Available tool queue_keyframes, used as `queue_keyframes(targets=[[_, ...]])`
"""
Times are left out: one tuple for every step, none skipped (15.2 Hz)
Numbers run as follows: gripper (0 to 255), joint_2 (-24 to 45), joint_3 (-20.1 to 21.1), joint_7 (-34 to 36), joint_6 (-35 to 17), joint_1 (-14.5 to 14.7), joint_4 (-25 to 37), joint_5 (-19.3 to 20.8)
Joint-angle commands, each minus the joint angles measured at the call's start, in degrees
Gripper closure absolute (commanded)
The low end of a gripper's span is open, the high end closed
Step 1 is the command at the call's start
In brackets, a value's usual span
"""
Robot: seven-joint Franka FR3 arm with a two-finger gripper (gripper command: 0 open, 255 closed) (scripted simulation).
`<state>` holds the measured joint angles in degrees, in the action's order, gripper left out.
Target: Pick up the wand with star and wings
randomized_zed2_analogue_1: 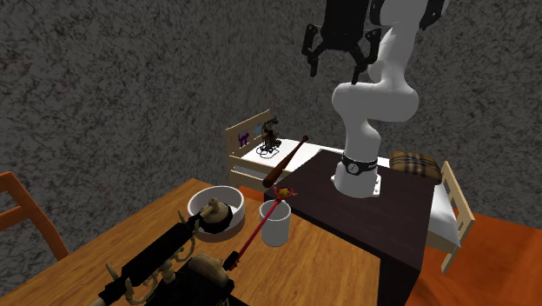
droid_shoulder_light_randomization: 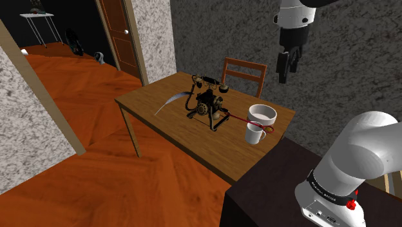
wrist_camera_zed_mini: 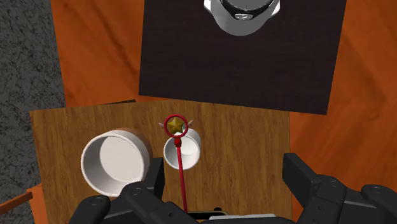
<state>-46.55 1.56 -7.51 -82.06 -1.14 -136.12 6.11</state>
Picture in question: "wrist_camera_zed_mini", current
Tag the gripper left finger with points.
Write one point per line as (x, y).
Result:
(139, 198)

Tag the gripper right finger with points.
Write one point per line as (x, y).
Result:
(328, 195)

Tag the large white bowl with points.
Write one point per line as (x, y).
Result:
(114, 158)

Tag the red star wand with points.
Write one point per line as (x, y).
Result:
(181, 173)

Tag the small white cup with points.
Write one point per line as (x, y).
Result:
(190, 155)

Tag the brown wooden table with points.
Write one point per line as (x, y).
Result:
(242, 155)

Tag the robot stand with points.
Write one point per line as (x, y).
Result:
(232, 71)

